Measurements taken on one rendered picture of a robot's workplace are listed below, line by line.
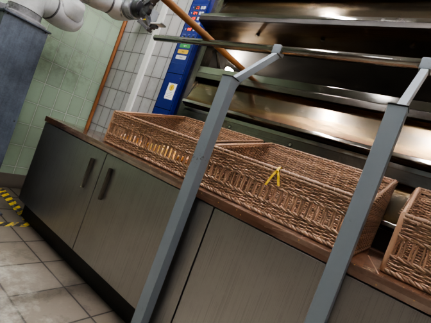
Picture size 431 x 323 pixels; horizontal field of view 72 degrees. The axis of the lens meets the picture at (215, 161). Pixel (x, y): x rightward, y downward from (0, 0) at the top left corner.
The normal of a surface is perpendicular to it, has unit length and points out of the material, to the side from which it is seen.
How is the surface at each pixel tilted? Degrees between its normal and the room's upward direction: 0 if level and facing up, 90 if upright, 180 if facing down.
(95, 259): 90
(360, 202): 90
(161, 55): 90
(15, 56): 90
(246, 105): 70
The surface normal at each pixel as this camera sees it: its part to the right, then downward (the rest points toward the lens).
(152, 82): -0.54, -0.18
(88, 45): 0.76, 0.30
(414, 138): -0.39, -0.49
